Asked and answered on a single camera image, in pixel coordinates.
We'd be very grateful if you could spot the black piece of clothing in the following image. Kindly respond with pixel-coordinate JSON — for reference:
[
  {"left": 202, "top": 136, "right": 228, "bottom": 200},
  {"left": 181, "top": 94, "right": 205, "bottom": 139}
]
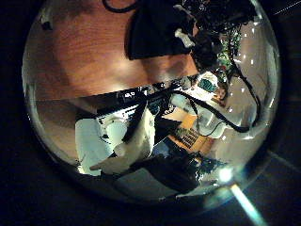
[{"left": 125, "top": 0, "right": 197, "bottom": 61}]

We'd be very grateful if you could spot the black control box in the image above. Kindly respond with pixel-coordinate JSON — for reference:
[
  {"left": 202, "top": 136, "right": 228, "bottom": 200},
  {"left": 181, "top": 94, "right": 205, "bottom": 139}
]
[{"left": 74, "top": 83, "right": 177, "bottom": 119}]

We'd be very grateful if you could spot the wooden desk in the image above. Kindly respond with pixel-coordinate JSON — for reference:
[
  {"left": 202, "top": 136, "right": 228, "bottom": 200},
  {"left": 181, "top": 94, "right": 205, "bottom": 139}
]
[{"left": 166, "top": 112, "right": 217, "bottom": 154}]

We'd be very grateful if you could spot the thick black cable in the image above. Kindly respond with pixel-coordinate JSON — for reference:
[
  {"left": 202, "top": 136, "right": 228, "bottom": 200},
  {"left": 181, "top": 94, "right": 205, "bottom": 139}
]
[{"left": 170, "top": 89, "right": 252, "bottom": 135}]

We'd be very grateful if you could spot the black curved cable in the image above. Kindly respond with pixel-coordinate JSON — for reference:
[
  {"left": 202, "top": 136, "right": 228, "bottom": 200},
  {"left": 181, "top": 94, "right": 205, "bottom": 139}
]
[{"left": 102, "top": 0, "right": 140, "bottom": 14}]

